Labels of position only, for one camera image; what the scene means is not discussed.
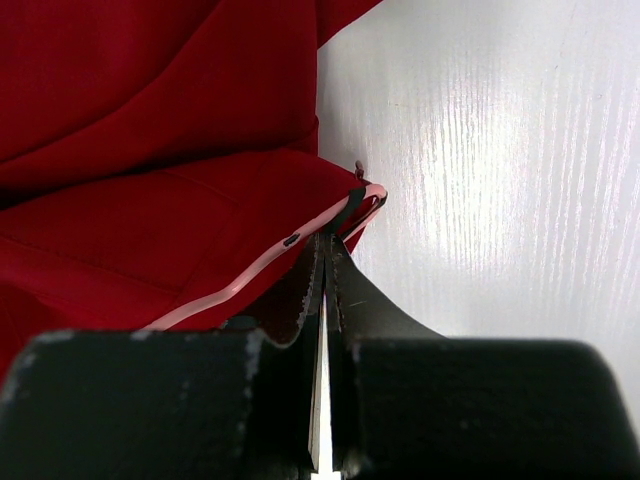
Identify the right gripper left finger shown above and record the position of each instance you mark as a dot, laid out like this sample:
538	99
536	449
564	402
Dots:
228	403

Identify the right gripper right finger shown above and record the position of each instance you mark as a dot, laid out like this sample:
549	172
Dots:
409	403

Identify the pink clothes hanger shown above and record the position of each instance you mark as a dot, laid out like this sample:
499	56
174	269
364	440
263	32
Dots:
324	219

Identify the red skirt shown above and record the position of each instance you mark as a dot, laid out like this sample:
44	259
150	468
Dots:
151	151

